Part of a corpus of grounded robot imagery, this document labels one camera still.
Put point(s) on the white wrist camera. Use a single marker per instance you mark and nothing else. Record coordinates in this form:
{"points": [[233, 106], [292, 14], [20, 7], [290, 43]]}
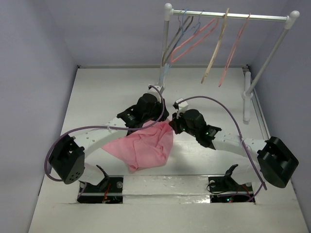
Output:
{"points": [[155, 90], [181, 105]]}

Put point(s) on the pink t shirt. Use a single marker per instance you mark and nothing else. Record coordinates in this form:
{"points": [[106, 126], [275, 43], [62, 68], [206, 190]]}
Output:
{"points": [[145, 148]]}

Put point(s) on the grey brown hanger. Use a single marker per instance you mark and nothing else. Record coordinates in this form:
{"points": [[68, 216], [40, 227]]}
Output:
{"points": [[168, 49]]}

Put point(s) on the thin pink hanger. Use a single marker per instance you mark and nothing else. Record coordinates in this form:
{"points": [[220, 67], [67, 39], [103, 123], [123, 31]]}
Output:
{"points": [[233, 49]]}

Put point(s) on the white clothes rack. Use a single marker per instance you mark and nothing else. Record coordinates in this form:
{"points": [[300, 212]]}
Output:
{"points": [[249, 84]]}

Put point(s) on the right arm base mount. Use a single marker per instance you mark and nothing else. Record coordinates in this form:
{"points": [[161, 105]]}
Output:
{"points": [[224, 189]]}

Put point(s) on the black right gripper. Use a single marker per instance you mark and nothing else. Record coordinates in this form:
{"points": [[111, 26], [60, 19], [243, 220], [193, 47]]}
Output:
{"points": [[176, 124]]}

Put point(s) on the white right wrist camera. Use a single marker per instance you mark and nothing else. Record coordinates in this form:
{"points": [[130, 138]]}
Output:
{"points": [[181, 105]]}

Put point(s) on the beige wooden hanger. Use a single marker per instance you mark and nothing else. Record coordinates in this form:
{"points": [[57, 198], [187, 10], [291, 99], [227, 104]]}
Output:
{"points": [[223, 28]]}

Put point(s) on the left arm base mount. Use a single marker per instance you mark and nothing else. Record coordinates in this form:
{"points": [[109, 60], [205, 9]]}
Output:
{"points": [[108, 191]]}

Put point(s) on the pink plastic hanger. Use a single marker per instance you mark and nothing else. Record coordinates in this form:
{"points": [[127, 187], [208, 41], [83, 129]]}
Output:
{"points": [[199, 36]]}

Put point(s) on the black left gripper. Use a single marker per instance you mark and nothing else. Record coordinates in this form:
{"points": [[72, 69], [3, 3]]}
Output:
{"points": [[159, 106]]}

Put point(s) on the blue hanger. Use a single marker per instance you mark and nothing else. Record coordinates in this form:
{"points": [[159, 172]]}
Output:
{"points": [[165, 70]]}

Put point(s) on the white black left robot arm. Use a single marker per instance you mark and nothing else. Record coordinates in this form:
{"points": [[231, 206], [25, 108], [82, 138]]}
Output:
{"points": [[65, 161]]}

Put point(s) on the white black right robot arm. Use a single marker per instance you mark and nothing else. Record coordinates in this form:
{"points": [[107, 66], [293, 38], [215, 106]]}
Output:
{"points": [[272, 158]]}

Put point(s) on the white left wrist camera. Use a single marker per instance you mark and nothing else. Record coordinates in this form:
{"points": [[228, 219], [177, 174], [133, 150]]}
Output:
{"points": [[155, 90]]}

